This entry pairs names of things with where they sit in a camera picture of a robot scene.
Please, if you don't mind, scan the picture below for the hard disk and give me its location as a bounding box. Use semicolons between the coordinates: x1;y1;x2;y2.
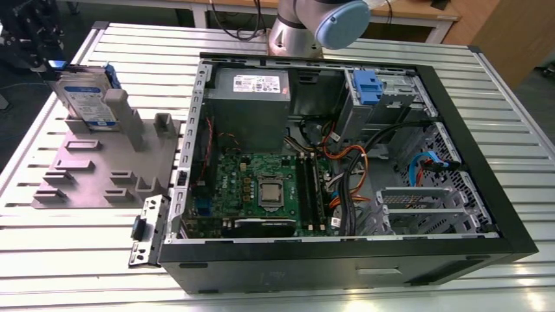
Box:
46;60;120;133

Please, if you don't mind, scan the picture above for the metal disk bay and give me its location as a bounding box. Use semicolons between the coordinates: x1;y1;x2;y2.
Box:
375;187;499;237

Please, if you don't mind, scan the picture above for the grey parts rack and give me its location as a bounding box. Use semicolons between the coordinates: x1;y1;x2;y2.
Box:
32;89;188;211

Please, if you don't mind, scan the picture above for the grey power supply unit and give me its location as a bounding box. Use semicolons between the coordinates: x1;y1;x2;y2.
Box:
203;67;291;155

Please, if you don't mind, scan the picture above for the green motherboard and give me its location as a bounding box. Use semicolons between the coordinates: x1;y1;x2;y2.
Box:
180;151;343;240

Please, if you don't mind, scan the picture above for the CPU socket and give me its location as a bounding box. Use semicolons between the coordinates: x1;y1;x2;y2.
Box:
255;174;291;214

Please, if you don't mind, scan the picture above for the silver CPU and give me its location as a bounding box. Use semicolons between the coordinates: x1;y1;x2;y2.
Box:
259;184;286;202

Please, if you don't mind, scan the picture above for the blue drive latch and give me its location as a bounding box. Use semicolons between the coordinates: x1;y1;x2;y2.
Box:
354;70;386;107

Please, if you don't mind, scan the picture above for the black graphics card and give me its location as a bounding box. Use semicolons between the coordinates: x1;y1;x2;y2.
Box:
219;216;299;239

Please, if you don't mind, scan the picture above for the metal optical drive cage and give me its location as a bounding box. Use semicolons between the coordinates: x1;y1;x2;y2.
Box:
337;67;438;146

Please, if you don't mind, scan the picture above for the green RAM stick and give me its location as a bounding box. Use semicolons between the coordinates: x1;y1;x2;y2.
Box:
309;152;327;232

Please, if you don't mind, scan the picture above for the black open PC case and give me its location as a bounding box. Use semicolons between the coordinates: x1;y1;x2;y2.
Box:
156;51;539;295

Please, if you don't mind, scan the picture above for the brown wooden cabinet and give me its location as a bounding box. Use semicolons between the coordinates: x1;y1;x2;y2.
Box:
446;0;555;88

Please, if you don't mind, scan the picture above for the wooden desk white frame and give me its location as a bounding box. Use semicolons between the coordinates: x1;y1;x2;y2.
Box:
64;0;279;29
369;0;461;43

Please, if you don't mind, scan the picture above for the red black twisted wire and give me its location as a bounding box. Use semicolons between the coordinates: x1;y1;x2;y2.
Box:
202;115;218;188

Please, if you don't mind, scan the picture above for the yellow black wire bundle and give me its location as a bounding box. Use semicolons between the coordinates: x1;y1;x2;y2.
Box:
285;135;321;154

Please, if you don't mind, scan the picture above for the orange wire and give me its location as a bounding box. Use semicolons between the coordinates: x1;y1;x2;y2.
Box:
323;145;371;209

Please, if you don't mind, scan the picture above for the black cable bundle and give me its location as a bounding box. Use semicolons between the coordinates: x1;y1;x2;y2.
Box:
337;120;435;235

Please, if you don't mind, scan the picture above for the blue data wire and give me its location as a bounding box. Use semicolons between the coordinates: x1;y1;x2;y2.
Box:
407;151;441;188

